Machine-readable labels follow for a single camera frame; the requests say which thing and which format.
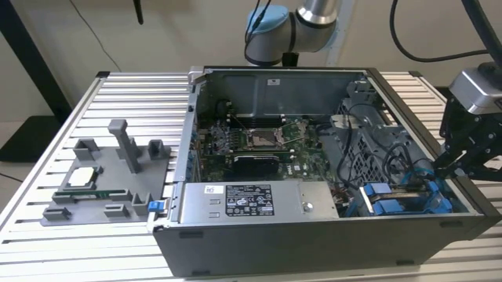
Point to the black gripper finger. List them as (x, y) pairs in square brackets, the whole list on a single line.
[(487, 164), (451, 163)]

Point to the hard disk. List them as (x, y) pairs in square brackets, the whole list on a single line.
[(377, 188)]

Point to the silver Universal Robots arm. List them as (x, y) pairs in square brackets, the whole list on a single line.
[(270, 44)]

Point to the metal disk bay cage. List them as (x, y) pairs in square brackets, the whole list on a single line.
[(365, 158)]

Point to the blue plastic disk carrier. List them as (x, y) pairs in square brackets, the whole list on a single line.
[(386, 207)]

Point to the green motherboard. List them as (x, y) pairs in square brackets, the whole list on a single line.
[(310, 164)]

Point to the CPU socket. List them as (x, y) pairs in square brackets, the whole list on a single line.
[(262, 138)]

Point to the black open PC case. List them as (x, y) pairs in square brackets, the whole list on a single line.
[(298, 249)]

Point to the black graphics card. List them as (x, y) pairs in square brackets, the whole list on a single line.
[(256, 166)]

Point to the black RAM sticks in slots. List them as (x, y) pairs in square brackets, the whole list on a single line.
[(256, 121)]

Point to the silver power supply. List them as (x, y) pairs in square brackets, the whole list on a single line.
[(252, 202)]

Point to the blue case latch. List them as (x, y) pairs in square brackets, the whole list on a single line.
[(157, 206)]

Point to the grey parts rack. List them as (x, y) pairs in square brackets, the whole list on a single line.
[(118, 176)]

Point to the green RAM stick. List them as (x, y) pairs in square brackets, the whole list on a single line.
[(102, 194)]

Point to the black antenna rod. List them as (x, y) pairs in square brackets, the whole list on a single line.
[(138, 11)]

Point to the silver CPU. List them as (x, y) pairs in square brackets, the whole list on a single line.
[(82, 177)]

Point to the black stand with base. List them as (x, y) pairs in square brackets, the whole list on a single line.
[(31, 73)]

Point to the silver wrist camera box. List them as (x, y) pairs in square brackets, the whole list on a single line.
[(477, 91)]

